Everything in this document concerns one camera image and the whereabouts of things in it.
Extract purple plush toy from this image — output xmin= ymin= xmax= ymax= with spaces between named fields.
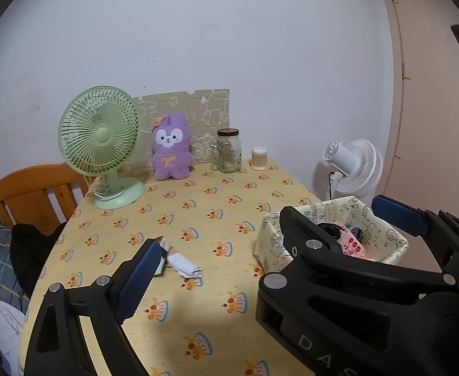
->
xmin=151 ymin=112 xmax=194 ymax=181

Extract yellow printed tablecloth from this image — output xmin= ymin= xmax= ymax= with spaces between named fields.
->
xmin=18 ymin=159 xmax=324 ymax=376

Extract cotton swab container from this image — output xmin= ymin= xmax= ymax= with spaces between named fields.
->
xmin=251 ymin=147 xmax=268 ymax=171

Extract dark cloth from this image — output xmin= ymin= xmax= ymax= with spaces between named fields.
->
xmin=10 ymin=222 xmax=67 ymax=300

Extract cartoon-print fabric storage basket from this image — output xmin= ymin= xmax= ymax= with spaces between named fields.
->
xmin=253 ymin=196 xmax=409 ymax=273

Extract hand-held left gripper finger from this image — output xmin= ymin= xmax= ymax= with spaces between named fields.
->
xmin=24 ymin=238 xmax=163 ymax=376

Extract beige printed cardboard sheet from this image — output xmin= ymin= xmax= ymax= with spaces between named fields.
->
xmin=133 ymin=89 xmax=230 ymax=173

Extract wooden chair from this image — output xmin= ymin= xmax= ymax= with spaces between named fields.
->
xmin=0 ymin=163 xmax=91 ymax=236

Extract white crumpled fabric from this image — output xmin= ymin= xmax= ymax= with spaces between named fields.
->
xmin=0 ymin=300 xmax=28 ymax=374

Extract green desk fan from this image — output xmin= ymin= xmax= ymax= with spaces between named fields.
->
xmin=58 ymin=86 xmax=146 ymax=210

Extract glass jar with dark lid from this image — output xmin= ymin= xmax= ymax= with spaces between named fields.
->
xmin=211 ymin=128 xmax=243 ymax=174

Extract pink door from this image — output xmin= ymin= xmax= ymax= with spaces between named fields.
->
xmin=375 ymin=0 xmax=459 ymax=279

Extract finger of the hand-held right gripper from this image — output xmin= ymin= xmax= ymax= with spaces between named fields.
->
xmin=372 ymin=195 xmax=459 ymax=290
xmin=255 ymin=205 xmax=342 ymax=322

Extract small black soft item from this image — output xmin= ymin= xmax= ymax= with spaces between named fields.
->
xmin=318 ymin=222 xmax=346 ymax=241

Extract pink tissue pack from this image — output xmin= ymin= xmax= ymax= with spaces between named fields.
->
xmin=339 ymin=225 xmax=365 ymax=257

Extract small white packets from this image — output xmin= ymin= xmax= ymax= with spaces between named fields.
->
xmin=159 ymin=237 xmax=204 ymax=279

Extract white standing fan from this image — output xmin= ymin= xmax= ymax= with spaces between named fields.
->
xmin=323 ymin=138 xmax=384 ymax=200

